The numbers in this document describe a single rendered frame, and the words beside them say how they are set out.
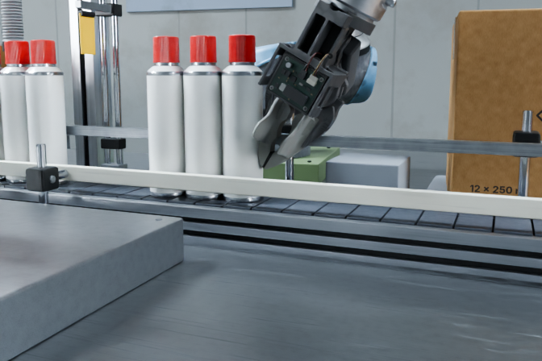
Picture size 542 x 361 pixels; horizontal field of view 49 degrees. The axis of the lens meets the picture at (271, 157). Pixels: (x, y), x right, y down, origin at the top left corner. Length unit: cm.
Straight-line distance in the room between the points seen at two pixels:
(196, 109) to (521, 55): 42
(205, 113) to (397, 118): 246
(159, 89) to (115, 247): 26
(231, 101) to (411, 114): 247
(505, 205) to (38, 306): 44
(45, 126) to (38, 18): 307
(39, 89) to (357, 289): 52
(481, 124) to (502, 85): 6
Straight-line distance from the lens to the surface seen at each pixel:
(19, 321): 49
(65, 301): 52
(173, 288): 60
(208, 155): 74
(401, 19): 315
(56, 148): 89
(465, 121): 83
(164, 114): 76
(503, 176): 84
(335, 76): 63
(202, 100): 73
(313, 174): 112
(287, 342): 48
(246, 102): 71
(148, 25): 354
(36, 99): 88
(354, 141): 72
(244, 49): 72
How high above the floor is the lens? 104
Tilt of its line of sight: 8 degrees down
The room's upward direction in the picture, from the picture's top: straight up
